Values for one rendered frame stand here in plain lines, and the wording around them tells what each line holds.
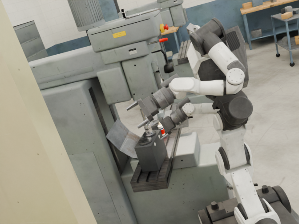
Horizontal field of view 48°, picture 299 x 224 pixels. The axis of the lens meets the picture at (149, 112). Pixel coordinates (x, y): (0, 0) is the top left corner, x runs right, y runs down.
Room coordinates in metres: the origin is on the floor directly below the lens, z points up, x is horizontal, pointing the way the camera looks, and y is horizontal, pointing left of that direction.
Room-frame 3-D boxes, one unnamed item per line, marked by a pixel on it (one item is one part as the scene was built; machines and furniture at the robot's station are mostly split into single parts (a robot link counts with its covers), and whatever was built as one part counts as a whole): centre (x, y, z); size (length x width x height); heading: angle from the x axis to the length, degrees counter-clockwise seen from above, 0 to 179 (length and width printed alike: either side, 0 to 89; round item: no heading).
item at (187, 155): (2.34, -0.03, 0.82); 0.50 x 0.35 x 0.12; 72
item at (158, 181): (2.40, -0.05, 0.92); 1.24 x 0.23 x 0.08; 162
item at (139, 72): (2.35, -0.03, 1.47); 0.21 x 0.19 x 0.32; 162
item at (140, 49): (2.36, 0.01, 1.68); 0.34 x 0.24 x 0.10; 72
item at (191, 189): (2.34, -0.05, 0.46); 0.81 x 0.32 x 0.60; 72
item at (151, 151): (1.99, 0.06, 1.06); 0.22 x 0.12 x 0.20; 156
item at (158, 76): (2.31, -0.14, 1.45); 0.04 x 0.04 x 0.21; 72
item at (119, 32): (2.35, -0.02, 1.81); 0.47 x 0.26 x 0.16; 72
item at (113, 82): (2.40, 0.15, 1.47); 0.24 x 0.19 x 0.26; 162
